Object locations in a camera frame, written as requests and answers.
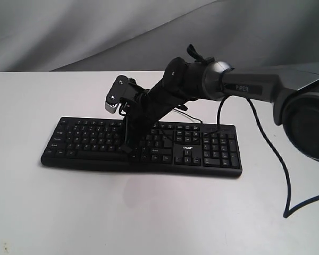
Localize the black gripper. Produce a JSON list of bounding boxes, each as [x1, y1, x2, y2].
[[117, 79, 188, 162]]

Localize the black acer keyboard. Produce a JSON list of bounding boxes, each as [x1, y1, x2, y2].
[[41, 117, 242, 177]]

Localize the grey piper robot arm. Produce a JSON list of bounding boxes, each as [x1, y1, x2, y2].
[[122, 46, 319, 162]]

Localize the grey backdrop cloth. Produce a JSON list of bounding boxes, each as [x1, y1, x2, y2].
[[0, 1, 319, 71]]

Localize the black keyboard usb cable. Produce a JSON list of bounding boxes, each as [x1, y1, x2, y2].
[[159, 108, 204, 141]]

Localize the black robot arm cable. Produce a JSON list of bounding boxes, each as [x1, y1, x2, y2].
[[215, 95, 319, 219]]

